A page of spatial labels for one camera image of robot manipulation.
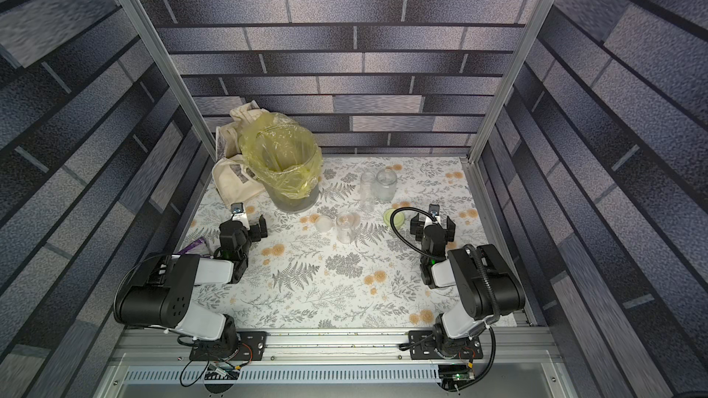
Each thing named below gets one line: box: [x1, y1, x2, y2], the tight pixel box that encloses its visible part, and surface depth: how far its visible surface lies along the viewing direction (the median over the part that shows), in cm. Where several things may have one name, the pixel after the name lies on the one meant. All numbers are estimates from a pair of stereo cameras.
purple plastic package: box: [177, 236, 206, 256], surface depth 94 cm
